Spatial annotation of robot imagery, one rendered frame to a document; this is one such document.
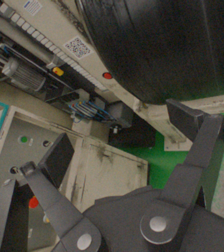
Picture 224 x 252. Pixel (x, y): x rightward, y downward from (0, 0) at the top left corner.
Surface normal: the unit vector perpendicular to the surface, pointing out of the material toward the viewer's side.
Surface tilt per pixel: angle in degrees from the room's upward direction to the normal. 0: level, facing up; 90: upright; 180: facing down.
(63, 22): 90
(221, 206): 0
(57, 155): 113
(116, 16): 57
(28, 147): 90
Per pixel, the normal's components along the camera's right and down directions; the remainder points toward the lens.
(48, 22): -0.13, 0.94
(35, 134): 0.80, -0.10
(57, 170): 0.95, -0.30
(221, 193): -0.59, -0.33
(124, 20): -0.42, 0.62
